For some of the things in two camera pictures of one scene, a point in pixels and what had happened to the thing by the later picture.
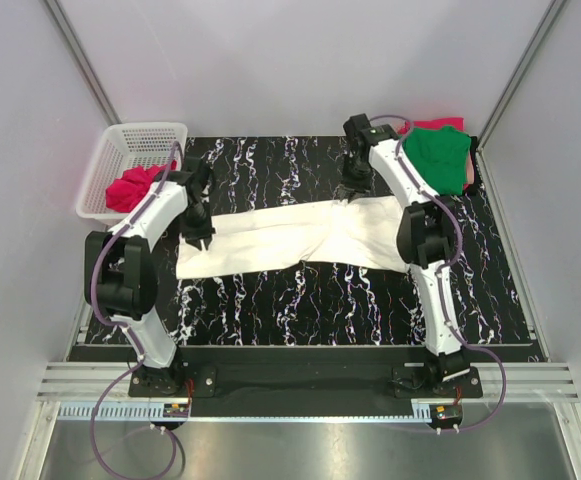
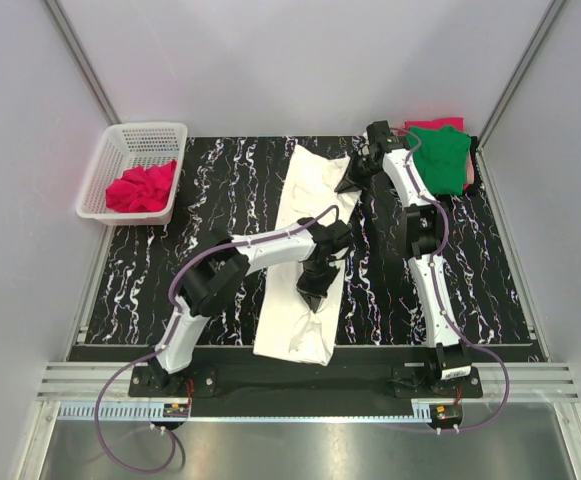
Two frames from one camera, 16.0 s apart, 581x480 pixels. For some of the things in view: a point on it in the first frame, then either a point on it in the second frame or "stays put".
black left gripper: (197, 236) → (317, 279)
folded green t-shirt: (440, 156) stays put
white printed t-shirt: (335, 231) → (289, 325)
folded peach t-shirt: (469, 169) stays put
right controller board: (446, 414) stays put
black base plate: (303, 390) stays put
